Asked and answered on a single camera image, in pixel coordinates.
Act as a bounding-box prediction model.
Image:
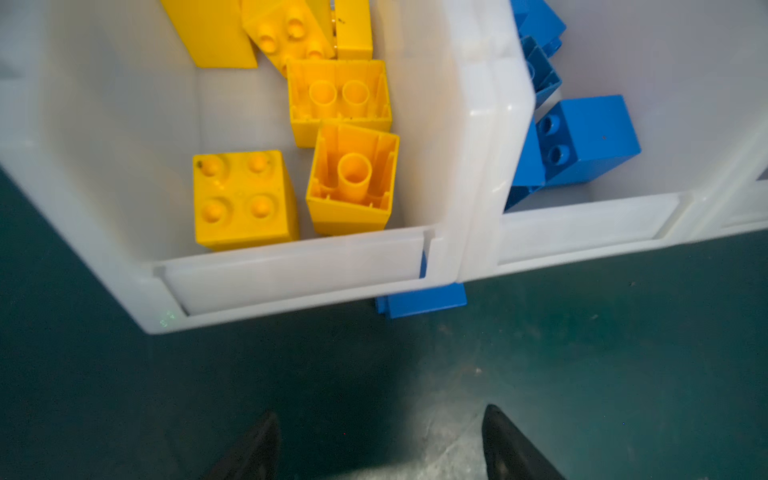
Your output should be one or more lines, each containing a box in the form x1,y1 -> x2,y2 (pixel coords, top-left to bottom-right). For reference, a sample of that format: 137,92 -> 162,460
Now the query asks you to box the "middle white bin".
459,1 -> 767,281

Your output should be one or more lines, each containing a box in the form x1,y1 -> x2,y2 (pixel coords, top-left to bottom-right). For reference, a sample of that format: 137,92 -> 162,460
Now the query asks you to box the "blue lego floor brick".
510,0 -> 567,58

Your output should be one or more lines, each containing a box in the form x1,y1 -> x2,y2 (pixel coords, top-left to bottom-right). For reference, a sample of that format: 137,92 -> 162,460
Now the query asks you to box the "left white bin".
1,1 -> 510,334

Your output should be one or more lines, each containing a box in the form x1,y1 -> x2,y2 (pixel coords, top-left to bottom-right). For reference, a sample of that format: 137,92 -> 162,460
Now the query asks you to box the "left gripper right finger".
481,404 -> 565,480

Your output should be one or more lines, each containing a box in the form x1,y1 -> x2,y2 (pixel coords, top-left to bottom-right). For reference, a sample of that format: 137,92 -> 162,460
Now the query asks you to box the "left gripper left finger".
202,410 -> 281,480

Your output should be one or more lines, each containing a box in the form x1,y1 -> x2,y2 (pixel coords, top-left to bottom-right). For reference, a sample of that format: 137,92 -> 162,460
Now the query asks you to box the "yellow orange lego brick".
305,122 -> 400,236

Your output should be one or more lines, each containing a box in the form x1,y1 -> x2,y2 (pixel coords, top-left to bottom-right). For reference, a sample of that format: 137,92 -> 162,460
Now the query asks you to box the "blue lego brick under gripper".
375,283 -> 468,320

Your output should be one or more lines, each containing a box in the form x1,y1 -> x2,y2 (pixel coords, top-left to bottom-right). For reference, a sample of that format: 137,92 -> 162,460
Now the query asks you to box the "yellow lego square brick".
193,150 -> 300,252

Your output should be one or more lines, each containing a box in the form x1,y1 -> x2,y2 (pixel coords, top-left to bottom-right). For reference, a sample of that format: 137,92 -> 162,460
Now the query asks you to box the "white bin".
1,1 -> 510,334
459,1 -> 767,281

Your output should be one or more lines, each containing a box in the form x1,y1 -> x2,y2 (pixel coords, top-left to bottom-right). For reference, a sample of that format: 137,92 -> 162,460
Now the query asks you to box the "small yellow lego piece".
334,0 -> 373,60

